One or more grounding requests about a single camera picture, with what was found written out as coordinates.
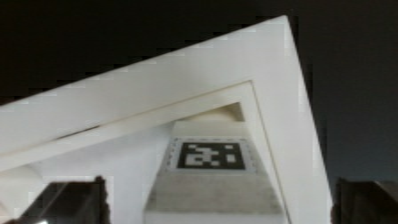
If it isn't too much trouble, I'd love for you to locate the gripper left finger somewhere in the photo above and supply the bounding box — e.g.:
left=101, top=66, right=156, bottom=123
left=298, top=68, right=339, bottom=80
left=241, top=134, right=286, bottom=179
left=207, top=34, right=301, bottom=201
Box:
left=14, top=176, right=110, bottom=224

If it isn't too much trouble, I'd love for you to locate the white table leg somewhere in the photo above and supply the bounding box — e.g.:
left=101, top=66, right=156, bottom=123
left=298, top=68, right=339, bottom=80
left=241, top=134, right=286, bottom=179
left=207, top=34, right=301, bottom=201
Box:
left=143, top=121, right=287, bottom=224

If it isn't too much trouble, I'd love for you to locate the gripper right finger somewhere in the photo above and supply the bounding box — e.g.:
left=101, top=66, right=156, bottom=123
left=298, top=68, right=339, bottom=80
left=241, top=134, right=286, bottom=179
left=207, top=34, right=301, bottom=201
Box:
left=332, top=179, right=398, bottom=224

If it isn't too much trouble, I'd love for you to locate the white right fence rail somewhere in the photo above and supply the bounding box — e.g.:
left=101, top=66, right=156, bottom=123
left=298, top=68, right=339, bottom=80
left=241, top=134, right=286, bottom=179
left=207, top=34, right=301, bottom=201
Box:
left=0, top=17, right=332, bottom=224

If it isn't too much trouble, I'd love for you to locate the white square table top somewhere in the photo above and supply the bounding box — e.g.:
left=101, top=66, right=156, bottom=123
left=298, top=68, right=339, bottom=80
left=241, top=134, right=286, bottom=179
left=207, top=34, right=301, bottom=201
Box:
left=0, top=84, right=284, bottom=224

